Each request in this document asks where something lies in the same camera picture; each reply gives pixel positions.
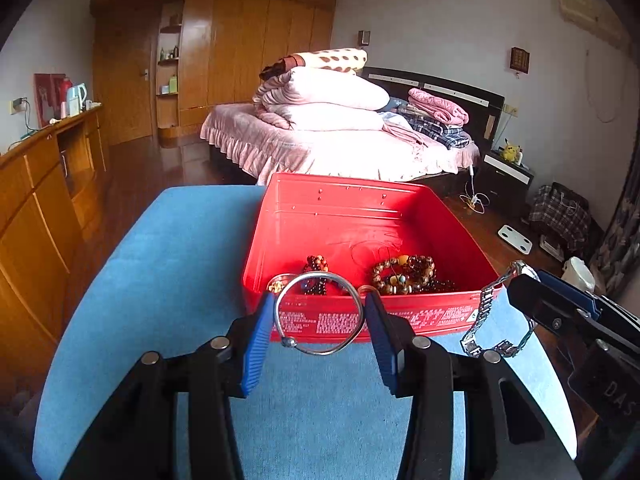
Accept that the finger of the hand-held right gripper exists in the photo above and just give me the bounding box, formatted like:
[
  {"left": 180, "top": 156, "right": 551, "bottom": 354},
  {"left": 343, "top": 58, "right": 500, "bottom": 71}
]
[
  {"left": 507, "top": 274, "right": 601, "bottom": 343},
  {"left": 537, "top": 270, "right": 640, "bottom": 333}
]

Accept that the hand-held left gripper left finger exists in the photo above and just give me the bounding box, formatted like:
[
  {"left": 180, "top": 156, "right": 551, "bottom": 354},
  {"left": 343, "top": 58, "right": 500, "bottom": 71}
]
[{"left": 60, "top": 292, "right": 277, "bottom": 480}]

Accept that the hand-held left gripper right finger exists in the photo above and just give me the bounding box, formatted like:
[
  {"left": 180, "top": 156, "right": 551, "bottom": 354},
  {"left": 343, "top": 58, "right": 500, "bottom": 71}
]
[{"left": 364, "top": 291, "right": 583, "bottom": 480}]

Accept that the thin silver bangle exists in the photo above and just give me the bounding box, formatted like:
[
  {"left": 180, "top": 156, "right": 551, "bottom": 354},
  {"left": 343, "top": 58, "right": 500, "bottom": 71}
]
[{"left": 273, "top": 271, "right": 367, "bottom": 356}]

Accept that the silver metal wristwatch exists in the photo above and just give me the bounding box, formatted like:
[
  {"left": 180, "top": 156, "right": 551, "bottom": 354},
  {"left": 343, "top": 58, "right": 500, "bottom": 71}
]
[{"left": 460, "top": 260, "right": 541, "bottom": 358}]

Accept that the multicolour bead bracelet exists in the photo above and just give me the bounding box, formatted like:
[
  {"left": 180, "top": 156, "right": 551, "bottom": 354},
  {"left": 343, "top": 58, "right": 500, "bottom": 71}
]
[{"left": 371, "top": 257, "right": 426, "bottom": 297}]

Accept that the brown bead bracelet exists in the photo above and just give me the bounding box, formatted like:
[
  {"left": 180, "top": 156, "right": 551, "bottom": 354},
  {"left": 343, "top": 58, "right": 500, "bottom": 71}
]
[{"left": 302, "top": 255, "right": 332, "bottom": 296}]

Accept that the red metal box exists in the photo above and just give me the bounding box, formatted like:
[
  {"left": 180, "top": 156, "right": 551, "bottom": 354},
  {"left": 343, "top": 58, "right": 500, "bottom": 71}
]
[{"left": 241, "top": 172, "right": 503, "bottom": 343}]

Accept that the white plastic bucket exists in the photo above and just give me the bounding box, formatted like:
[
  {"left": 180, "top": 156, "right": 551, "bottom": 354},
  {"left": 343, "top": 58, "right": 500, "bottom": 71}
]
[{"left": 561, "top": 256, "right": 596, "bottom": 293}]

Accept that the patterned curtain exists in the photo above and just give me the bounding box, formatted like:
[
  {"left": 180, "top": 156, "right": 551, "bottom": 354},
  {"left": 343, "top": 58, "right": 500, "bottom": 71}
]
[{"left": 587, "top": 180, "right": 640, "bottom": 301}]

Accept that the white bathroom scale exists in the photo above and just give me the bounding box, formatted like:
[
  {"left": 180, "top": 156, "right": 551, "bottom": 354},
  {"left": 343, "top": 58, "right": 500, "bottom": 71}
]
[{"left": 496, "top": 224, "right": 535, "bottom": 256}]

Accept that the plaid fabric bag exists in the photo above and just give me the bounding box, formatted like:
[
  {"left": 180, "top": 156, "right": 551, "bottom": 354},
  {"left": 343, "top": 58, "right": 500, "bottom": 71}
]
[{"left": 529, "top": 183, "right": 592, "bottom": 251}]

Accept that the dark nightstand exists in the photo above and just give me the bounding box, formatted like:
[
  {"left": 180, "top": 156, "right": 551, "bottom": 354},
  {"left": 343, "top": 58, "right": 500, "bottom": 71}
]
[{"left": 480, "top": 152, "right": 535, "bottom": 216}]

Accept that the blue table mat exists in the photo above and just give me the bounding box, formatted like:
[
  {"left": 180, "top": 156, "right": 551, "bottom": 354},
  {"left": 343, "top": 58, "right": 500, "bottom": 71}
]
[{"left": 32, "top": 185, "right": 578, "bottom": 480}]

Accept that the bed with pink cover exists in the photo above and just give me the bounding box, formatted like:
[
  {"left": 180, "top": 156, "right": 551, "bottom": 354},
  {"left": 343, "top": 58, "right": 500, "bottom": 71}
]
[{"left": 200, "top": 102, "right": 481, "bottom": 186}]

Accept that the plaid clothes pile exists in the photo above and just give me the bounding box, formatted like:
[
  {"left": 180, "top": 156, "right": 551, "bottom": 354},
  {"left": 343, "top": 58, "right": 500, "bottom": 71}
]
[{"left": 400, "top": 107, "right": 471, "bottom": 150}]

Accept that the folded pink blanket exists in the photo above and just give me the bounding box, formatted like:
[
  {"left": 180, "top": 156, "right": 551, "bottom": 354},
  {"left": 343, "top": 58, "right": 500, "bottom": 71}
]
[{"left": 407, "top": 88, "right": 470, "bottom": 126}]

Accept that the dark wooden bed headboard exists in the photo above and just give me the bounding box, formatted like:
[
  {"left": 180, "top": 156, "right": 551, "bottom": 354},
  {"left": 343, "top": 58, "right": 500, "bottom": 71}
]
[{"left": 361, "top": 66, "right": 506, "bottom": 153}]

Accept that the wooden sideboard cabinet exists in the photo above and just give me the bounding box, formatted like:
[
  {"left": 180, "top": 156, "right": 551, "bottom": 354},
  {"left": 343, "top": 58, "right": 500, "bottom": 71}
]
[{"left": 0, "top": 105, "right": 108, "bottom": 381}]

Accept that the folded pink duvet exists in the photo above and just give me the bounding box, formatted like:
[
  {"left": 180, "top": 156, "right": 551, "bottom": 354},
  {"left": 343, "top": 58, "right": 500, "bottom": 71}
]
[{"left": 252, "top": 66, "right": 391, "bottom": 132}]

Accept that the white air conditioner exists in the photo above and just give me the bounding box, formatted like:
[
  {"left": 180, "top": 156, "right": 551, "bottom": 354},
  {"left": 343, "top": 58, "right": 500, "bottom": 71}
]
[{"left": 557, "top": 0, "right": 626, "bottom": 43}]

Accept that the wooden room door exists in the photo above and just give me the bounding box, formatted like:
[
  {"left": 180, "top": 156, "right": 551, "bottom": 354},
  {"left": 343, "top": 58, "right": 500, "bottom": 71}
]
[{"left": 93, "top": 30, "right": 153, "bottom": 147}]

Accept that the cream brown spotted blanket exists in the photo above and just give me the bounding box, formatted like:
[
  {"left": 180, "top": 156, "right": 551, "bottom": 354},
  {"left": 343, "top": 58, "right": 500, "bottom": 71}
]
[{"left": 260, "top": 48, "right": 368, "bottom": 81}]

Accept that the wooden wardrobe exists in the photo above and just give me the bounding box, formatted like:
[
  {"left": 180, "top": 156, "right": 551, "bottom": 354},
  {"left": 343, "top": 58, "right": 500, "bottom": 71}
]
[{"left": 91, "top": 0, "right": 338, "bottom": 148}]

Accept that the light blue electric kettle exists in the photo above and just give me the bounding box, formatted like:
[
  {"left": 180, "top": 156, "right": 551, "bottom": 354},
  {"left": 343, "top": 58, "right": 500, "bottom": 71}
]
[{"left": 66, "top": 84, "right": 90, "bottom": 116}]

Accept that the red framed picture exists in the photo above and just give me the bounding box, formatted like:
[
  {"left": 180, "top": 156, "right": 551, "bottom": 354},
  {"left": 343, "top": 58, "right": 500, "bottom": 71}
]
[{"left": 34, "top": 73, "right": 66, "bottom": 127}]

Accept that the power strip with cables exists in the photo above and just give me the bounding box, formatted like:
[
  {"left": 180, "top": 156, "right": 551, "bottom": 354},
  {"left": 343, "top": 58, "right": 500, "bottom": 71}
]
[{"left": 460, "top": 165, "right": 488, "bottom": 213}]

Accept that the brown wall ornament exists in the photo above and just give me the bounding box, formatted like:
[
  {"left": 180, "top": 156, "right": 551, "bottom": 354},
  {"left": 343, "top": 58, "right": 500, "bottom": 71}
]
[{"left": 510, "top": 47, "right": 531, "bottom": 77}]

